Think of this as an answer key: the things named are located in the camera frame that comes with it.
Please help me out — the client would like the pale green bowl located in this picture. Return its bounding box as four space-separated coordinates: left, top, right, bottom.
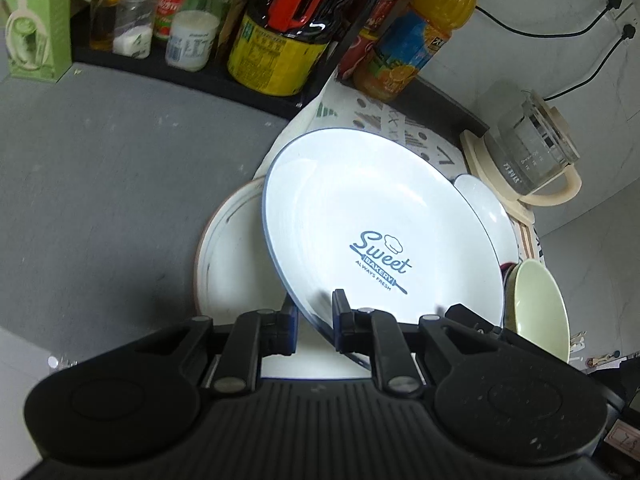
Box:
504 259 571 367

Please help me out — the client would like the patterned fringed place mat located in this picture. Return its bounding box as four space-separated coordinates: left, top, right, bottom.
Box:
284 80 547 262

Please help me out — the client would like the orange juice bottle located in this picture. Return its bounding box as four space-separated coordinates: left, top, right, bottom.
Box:
352 0 479 104

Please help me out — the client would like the clear jar with white powder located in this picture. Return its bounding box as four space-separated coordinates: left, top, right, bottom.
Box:
112 0 159 60

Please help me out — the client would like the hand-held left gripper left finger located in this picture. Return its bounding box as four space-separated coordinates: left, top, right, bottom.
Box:
132 296 300 395

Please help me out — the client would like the small white plate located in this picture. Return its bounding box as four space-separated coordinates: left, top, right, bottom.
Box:
452 174 519 267

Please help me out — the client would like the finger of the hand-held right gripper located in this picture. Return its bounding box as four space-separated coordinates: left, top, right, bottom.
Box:
587 357 640 421

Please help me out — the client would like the black shelf rack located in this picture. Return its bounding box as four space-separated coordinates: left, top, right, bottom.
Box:
69 0 402 121

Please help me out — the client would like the white plate with flower print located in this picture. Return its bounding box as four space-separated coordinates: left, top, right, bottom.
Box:
194 176 372 382

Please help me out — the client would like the short red can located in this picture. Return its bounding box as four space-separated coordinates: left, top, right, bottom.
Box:
337 30 382 84

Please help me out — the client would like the black plug with cable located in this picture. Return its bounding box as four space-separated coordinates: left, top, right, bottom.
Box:
474 0 623 39
542 24 637 102

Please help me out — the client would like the glass electric kettle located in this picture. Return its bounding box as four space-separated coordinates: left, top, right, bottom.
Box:
482 89 584 207

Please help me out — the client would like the green carton box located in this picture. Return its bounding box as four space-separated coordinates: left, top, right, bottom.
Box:
0 0 74 84

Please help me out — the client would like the cream kettle base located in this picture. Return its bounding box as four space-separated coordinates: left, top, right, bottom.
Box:
459 129 537 227

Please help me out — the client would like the white plate with blue print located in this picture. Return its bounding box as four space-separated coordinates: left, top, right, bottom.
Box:
261 127 506 368

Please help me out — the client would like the red and black bowl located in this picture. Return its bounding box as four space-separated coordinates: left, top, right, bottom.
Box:
500 261 520 313

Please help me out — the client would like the oil bottle with white neck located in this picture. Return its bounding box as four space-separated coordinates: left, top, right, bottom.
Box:
89 0 139 52

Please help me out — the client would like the white plastic jar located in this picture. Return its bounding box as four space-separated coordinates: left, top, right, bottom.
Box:
164 10 221 72

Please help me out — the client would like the dark sauce bottle red handle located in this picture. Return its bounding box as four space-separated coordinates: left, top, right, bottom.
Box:
226 0 362 97

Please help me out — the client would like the tall red can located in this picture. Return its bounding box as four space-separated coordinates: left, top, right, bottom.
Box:
366 0 409 37

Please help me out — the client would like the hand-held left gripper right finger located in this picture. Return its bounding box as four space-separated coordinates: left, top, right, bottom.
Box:
331 288 507 395

